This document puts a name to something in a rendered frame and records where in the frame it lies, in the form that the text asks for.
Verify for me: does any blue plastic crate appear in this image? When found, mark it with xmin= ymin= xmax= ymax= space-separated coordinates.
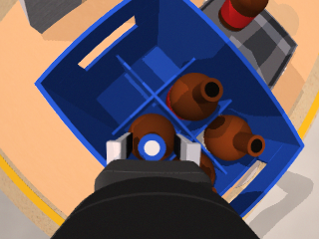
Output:
xmin=34 ymin=0 xmax=305 ymax=218

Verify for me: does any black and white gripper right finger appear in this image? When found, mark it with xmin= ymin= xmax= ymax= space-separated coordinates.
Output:
xmin=173 ymin=134 xmax=201 ymax=166

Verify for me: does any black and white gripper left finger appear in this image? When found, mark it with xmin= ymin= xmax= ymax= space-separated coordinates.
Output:
xmin=107 ymin=132 xmax=133 ymax=165

